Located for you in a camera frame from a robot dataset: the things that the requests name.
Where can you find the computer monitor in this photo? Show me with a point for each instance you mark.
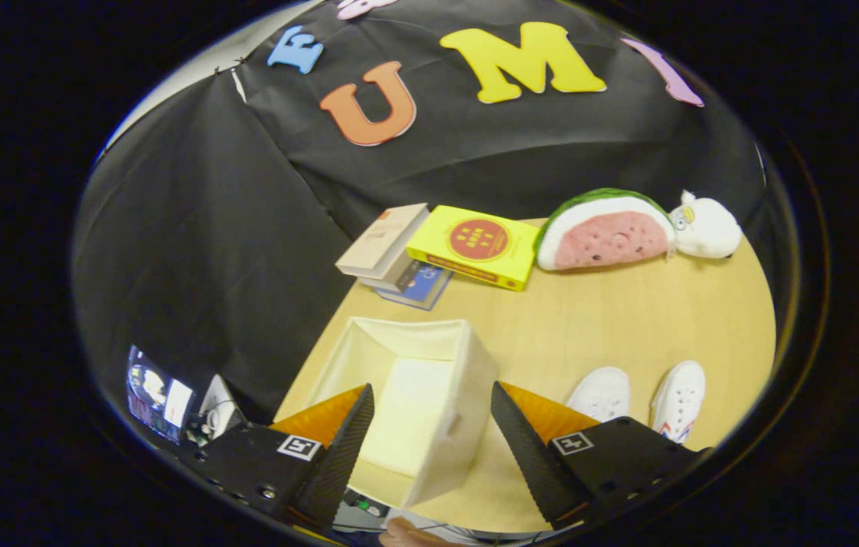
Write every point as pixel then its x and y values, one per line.
pixel 156 391

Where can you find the watermelon slice plush toy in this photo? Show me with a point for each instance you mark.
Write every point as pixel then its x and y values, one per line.
pixel 604 235

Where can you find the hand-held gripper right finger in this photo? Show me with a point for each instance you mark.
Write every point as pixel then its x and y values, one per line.
pixel 532 456

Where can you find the blue book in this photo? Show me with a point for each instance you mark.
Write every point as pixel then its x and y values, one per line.
pixel 425 289

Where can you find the beige fabric storage box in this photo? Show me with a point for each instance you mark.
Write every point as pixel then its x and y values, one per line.
pixel 418 410

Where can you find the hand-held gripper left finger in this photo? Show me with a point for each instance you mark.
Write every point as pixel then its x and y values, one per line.
pixel 342 456

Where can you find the white canvas shoe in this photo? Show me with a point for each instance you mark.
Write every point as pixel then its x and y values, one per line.
pixel 680 395
pixel 600 391

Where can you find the beige book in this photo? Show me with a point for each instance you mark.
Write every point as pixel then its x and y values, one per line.
pixel 383 239

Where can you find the yellow book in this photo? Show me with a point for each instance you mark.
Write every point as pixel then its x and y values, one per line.
pixel 475 243

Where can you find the white plush toy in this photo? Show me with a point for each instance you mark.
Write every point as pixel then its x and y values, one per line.
pixel 706 228

